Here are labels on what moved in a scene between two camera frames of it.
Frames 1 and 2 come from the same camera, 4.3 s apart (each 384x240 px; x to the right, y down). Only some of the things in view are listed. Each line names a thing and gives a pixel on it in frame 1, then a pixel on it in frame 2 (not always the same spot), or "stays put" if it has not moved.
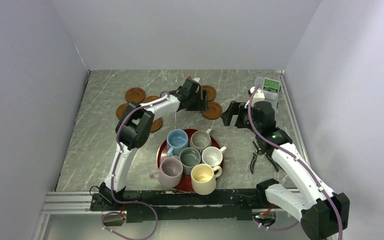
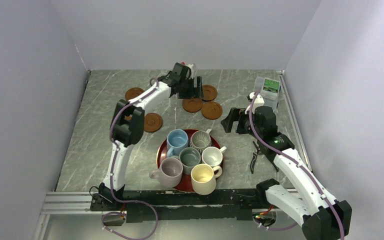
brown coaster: [156, 125] stays put
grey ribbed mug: [201, 139] stays put
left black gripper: [201, 105] -> [194, 92]
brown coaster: [135, 94] stays put
